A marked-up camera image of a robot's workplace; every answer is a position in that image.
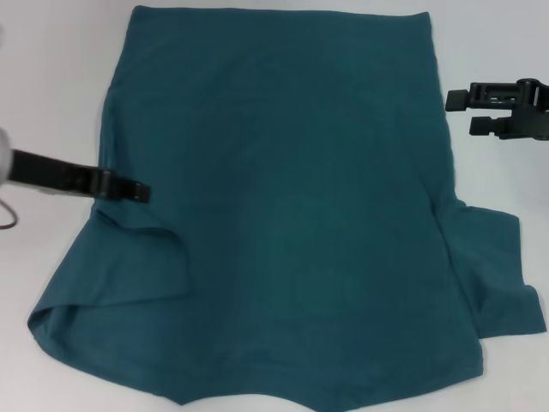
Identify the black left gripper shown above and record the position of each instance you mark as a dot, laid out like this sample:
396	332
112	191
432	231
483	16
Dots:
51	173

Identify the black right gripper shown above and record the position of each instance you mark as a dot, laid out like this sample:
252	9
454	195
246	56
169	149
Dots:
534	116

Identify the blue shirt with FREE print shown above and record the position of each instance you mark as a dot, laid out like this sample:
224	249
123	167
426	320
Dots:
291	193

